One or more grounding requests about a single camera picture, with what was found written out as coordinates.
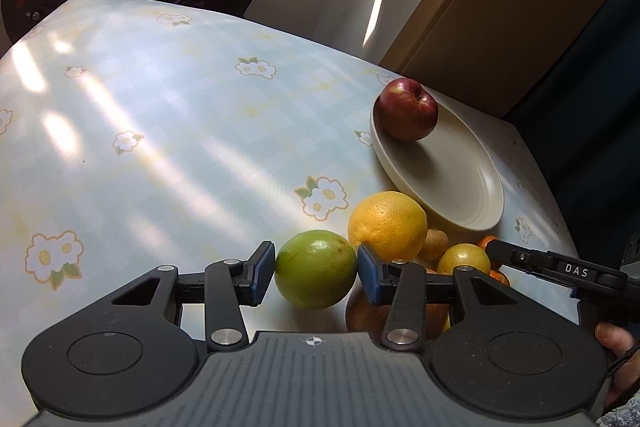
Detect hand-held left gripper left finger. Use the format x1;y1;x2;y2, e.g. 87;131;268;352
111;241;276;353

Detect beige plate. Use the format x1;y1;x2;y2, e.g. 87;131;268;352
370;99;505;232

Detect small yellow-green fruit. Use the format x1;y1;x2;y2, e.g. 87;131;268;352
437;243;492;278

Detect person's right hand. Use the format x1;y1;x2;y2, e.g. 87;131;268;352
596;323;640;408

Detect large green apple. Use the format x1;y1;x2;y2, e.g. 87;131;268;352
274;230;359;311

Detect brown kiwi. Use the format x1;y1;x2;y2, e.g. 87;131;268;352
417;228;449;262

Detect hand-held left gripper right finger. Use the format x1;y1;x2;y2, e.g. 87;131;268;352
356;243;521;352

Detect flowered checked tablecloth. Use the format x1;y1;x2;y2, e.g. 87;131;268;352
0;0;583;427

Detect person's right forearm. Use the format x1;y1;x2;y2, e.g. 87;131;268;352
596;402;640;427

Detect wooden door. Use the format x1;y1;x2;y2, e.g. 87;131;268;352
380;0;640;118

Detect brownish red apple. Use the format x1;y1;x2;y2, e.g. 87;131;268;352
345;287;451;336

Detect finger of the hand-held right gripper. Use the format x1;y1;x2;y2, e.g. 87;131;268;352
485;239;628;295

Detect large orange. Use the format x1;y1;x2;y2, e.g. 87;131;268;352
347;191;429;263

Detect dark blue curtain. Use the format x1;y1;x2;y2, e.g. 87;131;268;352
510;0;640;268

